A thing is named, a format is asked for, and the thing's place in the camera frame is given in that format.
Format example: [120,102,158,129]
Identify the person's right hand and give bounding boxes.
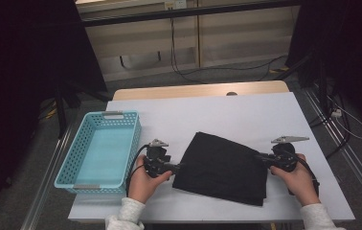
[269,155,322,207]

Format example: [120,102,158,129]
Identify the black metal stand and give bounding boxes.
[54,85,113,140]
[273,52,330,113]

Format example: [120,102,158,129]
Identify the black wall socket cable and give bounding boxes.
[169,17,288,84]
[170,17,209,85]

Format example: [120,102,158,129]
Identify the white wall socket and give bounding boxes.
[164,0,188,11]

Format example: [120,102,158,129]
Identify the person's left hand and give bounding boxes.
[127,154,172,205]

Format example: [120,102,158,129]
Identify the white floor cable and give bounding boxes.
[327,94,362,141]

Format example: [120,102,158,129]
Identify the wooden workbench with dark edge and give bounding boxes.
[75,0,302,29]

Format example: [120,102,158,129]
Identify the black floor cable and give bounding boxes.
[307,92,352,160]

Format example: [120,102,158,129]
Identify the black curtain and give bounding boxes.
[285,0,362,136]
[0,0,108,224]

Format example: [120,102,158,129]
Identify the wooden table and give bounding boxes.
[111,80,291,102]

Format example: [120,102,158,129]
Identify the right hand-held gripper black cable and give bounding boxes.
[292,156,321,196]

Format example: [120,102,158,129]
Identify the left hand-held gripper black cable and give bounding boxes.
[124,144,151,197]

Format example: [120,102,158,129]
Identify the hand-held gripper black cable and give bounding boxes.
[124,144,151,197]
[292,156,321,196]

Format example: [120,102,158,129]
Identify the light blue perforated plastic basket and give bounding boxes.
[54,110,143,195]

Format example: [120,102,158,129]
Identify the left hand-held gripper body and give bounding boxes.
[143,138,173,179]

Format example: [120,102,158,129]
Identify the aluminium floor rail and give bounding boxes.
[20,126,76,230]
[303,89,362,209]

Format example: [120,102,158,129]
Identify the black pants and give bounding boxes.
[171,130,270,208]

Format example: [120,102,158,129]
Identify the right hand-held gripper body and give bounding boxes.
[266,135,311,173]

